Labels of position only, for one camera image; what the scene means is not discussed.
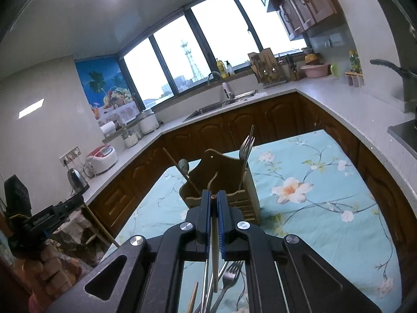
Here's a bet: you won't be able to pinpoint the black wok with handle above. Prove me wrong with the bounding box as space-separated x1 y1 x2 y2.
369 59 417 79

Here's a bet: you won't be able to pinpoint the large white cooker pot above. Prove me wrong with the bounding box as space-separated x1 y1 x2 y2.
135 108 160 135

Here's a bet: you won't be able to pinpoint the steel electric kettle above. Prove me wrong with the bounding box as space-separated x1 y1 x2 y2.
66 167 90 192

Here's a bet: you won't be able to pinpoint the gas stove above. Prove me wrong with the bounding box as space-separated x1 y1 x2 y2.
387 119 417 152

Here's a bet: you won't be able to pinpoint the spice jar rack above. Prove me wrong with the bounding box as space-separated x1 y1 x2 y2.
345 50 364 88

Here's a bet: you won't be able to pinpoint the patterned wooden chopstick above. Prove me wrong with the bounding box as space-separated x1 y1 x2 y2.
211 195 220 293
84 203 120 249
162 147 202 194
185 281 199 313

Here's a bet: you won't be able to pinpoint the wooden knife block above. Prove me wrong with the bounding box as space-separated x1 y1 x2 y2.
247 47 281 86

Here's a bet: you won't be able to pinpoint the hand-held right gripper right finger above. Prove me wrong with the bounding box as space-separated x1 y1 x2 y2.
217 189 382 313

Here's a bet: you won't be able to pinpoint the white and red rice cooker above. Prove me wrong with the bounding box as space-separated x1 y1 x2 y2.
85 145 119 175

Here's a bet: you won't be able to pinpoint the white wall outlet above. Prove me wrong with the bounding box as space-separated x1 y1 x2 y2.
322 33 344 48

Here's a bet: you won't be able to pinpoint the pink plastic basin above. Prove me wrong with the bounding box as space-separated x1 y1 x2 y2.
300 63 330 79

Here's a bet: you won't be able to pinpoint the grey kitchen countertop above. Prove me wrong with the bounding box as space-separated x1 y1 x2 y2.
59 76 417 203

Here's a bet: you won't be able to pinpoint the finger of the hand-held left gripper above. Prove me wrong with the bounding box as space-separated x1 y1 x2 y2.
51 193 87 225

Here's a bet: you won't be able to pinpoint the paper towel roll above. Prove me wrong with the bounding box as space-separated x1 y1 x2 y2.
100 120 117 138

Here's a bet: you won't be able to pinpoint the fruit and palm wall poster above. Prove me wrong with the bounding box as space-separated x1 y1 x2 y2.
75 59 138 126

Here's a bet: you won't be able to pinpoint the large kitchen window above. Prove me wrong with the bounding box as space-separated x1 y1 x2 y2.
123 0 309 110

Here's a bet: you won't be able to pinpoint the wooden base cabinets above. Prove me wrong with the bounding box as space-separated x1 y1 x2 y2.
88 92 417 287

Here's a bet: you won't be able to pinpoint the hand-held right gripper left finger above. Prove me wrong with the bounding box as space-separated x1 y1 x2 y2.
46 189 212 313

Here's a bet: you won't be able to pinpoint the curved sink faucet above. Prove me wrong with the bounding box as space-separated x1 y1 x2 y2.
207 71 235 100

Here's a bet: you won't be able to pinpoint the range hood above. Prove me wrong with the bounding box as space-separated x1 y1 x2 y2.
360 0 417 72

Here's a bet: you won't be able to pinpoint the grey patterned cloth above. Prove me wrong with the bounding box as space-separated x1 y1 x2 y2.
48 208 110 265

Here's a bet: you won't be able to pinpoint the steel kitchen sink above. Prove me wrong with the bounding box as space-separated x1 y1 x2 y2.
182 89 259 123

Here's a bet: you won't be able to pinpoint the person's left forearm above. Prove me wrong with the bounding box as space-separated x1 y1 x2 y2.
28 294 50 313

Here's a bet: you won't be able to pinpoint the person's left hand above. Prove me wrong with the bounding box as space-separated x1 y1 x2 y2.
22 244 84 301

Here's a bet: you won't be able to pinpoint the wooden utensil holder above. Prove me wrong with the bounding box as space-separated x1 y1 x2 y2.
179 148 261 226

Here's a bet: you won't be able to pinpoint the wooden handle fork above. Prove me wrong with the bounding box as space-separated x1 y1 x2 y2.
239 133 256 172

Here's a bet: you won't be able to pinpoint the wall socket strip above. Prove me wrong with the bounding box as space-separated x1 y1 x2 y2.
59 146 82 165

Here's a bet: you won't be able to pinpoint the wooden upper cabinets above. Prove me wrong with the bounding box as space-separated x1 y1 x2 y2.
241 0 346 41

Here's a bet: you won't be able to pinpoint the steel fork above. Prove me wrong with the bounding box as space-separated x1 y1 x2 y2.
211 260 244 313

